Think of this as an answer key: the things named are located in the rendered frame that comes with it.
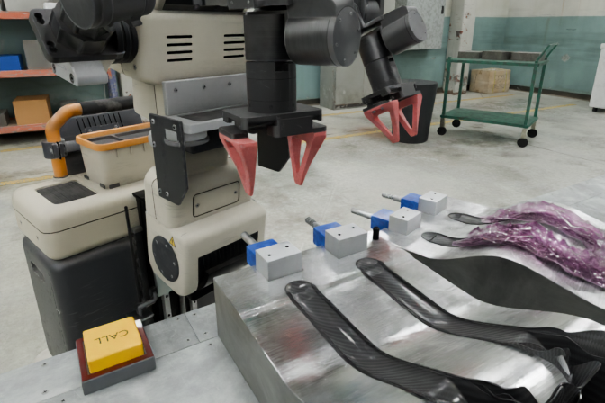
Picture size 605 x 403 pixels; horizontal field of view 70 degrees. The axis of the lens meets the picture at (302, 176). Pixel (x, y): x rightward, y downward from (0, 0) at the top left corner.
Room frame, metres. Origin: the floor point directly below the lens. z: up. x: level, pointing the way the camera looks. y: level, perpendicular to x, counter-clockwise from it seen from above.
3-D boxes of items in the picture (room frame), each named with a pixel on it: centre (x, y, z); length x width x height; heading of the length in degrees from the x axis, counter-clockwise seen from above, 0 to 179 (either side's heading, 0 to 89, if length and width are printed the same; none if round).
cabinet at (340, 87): (6.63, -0.81, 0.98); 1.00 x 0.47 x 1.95; 118
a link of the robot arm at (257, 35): (0.50, 0.03, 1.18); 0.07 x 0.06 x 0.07; 56
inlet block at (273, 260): (0.54, 0.06, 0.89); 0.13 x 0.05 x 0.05; 31
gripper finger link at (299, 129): (0.51, 0.02, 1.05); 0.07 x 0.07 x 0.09; 31
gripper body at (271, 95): (0.50, 0.04, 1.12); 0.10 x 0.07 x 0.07; 121
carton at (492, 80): (8.09, -3.46, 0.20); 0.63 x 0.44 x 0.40; 118
